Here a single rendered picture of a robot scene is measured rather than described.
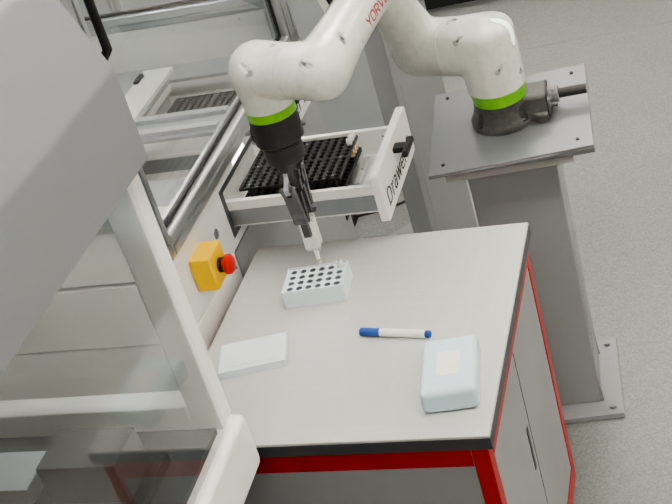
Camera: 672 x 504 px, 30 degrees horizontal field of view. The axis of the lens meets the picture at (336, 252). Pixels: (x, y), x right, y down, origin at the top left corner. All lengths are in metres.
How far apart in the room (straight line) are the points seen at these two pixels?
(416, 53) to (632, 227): 1.28
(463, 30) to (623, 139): 1.66
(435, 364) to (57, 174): 0.83
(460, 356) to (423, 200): 1.62
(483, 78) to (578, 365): 0.79
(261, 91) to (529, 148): 0.73
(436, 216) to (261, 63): 1.63
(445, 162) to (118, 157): 1.22
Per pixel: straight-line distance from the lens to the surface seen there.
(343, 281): 2.40
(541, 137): 2.75
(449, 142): 2.82
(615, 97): 4.58
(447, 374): 2.08
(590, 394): 3.17
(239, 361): 2.31
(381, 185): 2.46
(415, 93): 3.57
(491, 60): 2.71
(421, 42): 2.76
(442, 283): 2.38
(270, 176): 2.62
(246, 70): 2.22
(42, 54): 1.60
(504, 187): 2.83
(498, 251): 2.43
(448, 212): 3.76
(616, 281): 3.61
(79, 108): 1.60
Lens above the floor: 2.07
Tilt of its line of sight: 31 degrees down
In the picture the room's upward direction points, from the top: 17 degrees counter-clockwise
